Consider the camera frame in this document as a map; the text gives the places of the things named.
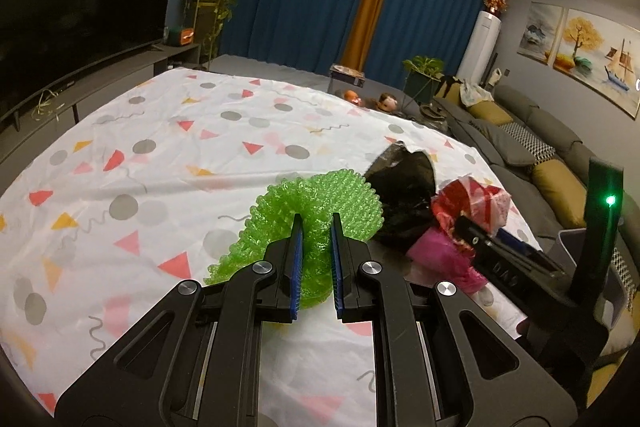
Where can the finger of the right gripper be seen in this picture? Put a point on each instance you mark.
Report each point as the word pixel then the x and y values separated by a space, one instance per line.
pixel 532 254
pixel 523 282

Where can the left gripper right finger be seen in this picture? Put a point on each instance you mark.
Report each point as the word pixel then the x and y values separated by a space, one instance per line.
pixel 439 360

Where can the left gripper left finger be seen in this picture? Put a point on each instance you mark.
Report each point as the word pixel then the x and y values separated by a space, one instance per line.
pixel 193 359

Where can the grey trash bin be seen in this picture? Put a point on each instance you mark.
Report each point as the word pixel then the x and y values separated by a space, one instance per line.
pixel 594 279

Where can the red white crumpled wrapper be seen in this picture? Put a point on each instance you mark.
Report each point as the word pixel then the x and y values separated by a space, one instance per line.
pixel 486 205

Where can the pink plastic wrapper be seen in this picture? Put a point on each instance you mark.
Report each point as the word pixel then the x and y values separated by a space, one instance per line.
pixel 452 261

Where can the mustard cushion middle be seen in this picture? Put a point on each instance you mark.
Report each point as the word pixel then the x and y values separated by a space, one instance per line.
pixel 563 191

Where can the mustard cushion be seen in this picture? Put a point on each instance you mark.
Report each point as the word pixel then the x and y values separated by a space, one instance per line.
pixel 563 191
pixel 491 112

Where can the grey sectional sofa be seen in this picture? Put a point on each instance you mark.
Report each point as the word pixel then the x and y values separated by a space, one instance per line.
pixel 535 210

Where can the grey cushion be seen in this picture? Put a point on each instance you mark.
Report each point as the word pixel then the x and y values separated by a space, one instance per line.
pixel 512 153

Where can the houndstooth cushion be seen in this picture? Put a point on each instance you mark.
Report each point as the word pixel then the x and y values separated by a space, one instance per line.
pixel 539 149

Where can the black plastic bag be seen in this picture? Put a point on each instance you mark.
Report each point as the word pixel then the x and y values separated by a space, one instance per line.
pixel 405 184

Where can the mustard cushion far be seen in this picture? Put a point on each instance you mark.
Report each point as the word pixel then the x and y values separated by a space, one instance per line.
pixel 491 112

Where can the white cloth on sofa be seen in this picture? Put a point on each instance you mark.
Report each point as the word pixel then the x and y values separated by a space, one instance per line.
pixel 472 94

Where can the white standing air conditioner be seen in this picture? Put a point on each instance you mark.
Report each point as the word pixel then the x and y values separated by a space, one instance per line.
pixel 480 47

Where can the green potted plant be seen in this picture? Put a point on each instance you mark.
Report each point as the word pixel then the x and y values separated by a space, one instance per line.
pixel 423 77

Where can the left small painting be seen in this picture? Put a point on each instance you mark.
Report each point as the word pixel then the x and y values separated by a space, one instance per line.
pixel 542 22

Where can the sailboat tree painting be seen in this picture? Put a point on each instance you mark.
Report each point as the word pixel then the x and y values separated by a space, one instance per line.
pixel 601 54

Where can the red flower decoration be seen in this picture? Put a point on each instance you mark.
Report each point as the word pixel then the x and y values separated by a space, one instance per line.
pixel 496 7

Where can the blue curtain right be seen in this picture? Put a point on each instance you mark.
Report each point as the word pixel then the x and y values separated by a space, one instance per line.
pixel 432 28

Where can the grey tv cabinet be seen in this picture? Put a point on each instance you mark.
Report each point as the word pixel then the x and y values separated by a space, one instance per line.
pixel 28 132

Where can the orange small clock radio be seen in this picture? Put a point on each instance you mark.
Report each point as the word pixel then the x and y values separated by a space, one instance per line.
pixel 179 36

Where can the black television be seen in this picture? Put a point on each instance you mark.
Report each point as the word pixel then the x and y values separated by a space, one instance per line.
pixel 45 41

